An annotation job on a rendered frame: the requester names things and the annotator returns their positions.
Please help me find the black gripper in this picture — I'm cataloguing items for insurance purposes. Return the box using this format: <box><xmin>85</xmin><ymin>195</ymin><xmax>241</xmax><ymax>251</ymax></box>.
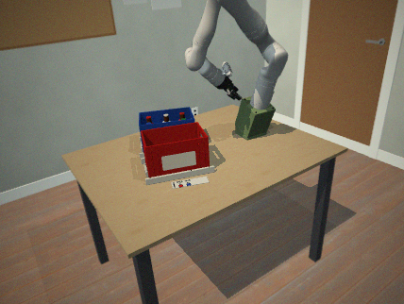
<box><xmin>215</xmin><ymin>76</ymin><xmax>242</xmax><ymax>100</ymax></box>

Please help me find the red plastic crate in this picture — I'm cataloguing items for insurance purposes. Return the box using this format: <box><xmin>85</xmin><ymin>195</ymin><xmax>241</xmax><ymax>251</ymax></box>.
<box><xmin>141</xmin><ymin>123</ymin><xmax>210</xmax><ymax>177</ymax></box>

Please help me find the white paper pick list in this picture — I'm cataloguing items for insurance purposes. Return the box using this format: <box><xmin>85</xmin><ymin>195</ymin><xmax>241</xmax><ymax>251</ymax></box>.
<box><xmin>171</xmin><ymin>177</ymin><xmax>209</xmax><ymax>189</ymax></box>

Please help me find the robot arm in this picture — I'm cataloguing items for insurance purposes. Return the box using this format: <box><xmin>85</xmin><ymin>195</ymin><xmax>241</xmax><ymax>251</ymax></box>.
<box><xmin>185</xmin><ymin>0</ymin><xmax>288</xmax><ymax>110</ymax></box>

